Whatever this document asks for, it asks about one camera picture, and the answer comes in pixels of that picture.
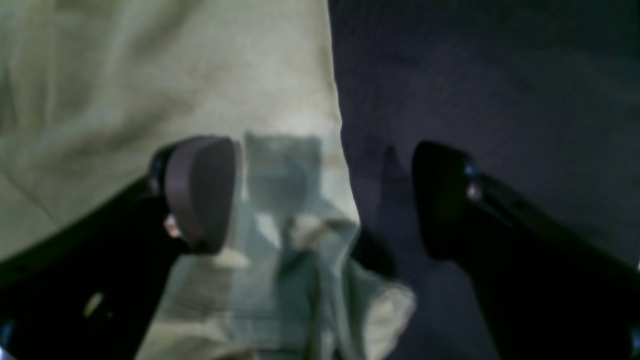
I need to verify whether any black table cloth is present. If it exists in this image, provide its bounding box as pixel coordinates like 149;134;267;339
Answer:
328;0;639;360

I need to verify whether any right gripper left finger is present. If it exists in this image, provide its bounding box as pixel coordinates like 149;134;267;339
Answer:
1;136;238;360

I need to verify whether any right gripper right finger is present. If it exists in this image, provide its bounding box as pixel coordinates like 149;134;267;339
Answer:
411;141;640;360

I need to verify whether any light green T-shirt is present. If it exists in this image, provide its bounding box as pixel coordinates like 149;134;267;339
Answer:
1;0;415;360

